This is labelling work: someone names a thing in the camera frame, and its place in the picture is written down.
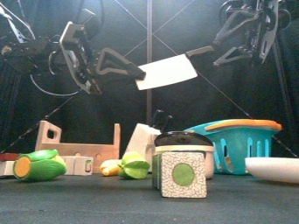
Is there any black knife handle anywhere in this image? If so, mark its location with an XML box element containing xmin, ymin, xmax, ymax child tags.
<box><xmin>149</xmin><ymin>109</ymin><xmax>165</xmax><ymax>130</ymax></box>
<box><xmin>160</xmin><ymin>115</ymin><xmax>173</xmax><ymax>133</ymax></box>

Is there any grey left arm cable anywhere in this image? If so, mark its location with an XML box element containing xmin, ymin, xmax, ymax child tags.
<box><xmin>29</xmin><ymin>51</ymin><xmax>84</xmax><ymax>97</ymax></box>

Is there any white bowl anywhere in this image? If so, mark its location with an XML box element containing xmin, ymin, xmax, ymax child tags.
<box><xmin>244</xmin><ymin>156</ymin><xmax>299</xmax><ymax>185</ymax></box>

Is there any green toy fruit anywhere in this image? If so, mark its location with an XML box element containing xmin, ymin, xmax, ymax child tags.
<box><xmin>116</xmin><ymin>150</ymin><xmax>152</xmax><ymax>180</ymax></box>

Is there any speckled block with green circle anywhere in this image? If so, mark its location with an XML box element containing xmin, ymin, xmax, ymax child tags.
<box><xmin>150</xmin><ymin>150</ymin><xmax>209</xmax><ymax>200</ymax></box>

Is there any white toy carton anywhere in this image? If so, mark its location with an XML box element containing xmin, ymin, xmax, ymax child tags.
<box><xmin>60</xmin><ymin>155</ymin><xmax>94</xmax><ymax>177</ymax></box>

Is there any grey vertical frame post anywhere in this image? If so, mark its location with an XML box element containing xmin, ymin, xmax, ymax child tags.
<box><xmin>145</xmin><ymin>0</ymin><xmax>153</xmax><ymax>127</ymax></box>

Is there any yellow toy banana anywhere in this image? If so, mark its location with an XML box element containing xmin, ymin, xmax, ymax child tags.
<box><xmin>98</xmin><ymin>158</ymin><xmax>124</xmax><ymax>177</ymax></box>

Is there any black bowl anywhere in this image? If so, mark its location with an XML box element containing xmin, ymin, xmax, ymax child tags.
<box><xmin>153</xmin><ymin>130</ymin><xmax>215</xmax><ymax>148</ymax></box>

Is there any red and white toy piece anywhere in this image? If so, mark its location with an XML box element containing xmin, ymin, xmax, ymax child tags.
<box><xmin>0</xmin><ymin>151</ymin><xmax>21</xmax><ymax>178</ymax></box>

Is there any wooden toy crate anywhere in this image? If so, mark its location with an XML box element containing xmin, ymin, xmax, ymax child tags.
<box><xmin>33</xmin><ymin>120</ymin><xmax>121</xmax><ymax>168</ymax></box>

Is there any teal basket with orange rim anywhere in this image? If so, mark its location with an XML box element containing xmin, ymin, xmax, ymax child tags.
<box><xmin>182</xmin><ymin>118</ymin><xmax>284</xmax><ymax>176</ymax></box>

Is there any white toy pot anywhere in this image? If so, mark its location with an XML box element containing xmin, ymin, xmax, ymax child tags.
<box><xmin>153</xmin><ymin>144</ymin><xmax>216</xmax><ymax>179</ymax></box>

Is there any green husked toy corn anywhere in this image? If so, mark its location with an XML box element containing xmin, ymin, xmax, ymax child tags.
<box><xmin>12</xmin><ymin>149</ymin><xmax>69</xmax><ymax>182</ymax></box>

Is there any toy cleaver with grey handle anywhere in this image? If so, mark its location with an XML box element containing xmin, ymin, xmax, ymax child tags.
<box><xmin>134</xmin><ymin>45</ymin><xmax>216</xmax><ymax>92</ymax></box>

